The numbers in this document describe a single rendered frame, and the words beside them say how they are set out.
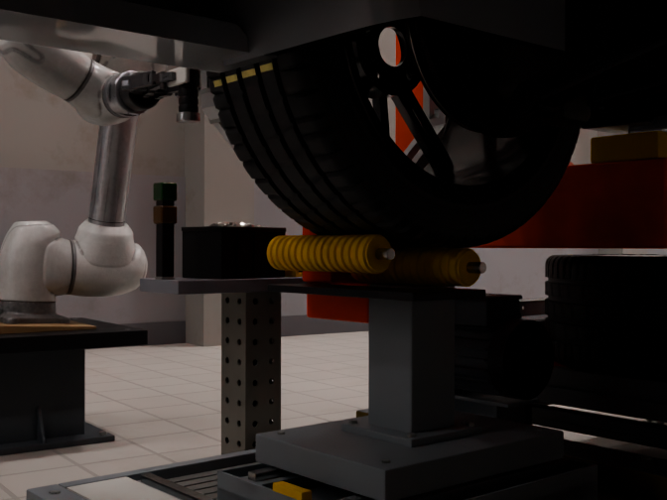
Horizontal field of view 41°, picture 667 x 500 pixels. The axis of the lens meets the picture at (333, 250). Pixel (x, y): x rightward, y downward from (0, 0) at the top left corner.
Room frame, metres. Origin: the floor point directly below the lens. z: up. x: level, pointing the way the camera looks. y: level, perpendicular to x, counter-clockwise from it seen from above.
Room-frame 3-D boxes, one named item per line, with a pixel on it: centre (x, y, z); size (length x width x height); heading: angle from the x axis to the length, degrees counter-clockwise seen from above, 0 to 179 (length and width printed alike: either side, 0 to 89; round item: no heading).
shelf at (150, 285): (2.05, 0.22, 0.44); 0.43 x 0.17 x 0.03; 130
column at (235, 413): (2.07, 0.19, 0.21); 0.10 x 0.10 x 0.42; 40
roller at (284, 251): (1.39, 0.01, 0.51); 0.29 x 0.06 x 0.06; 40
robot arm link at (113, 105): (1.79, 0.41, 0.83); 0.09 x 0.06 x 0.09; 130
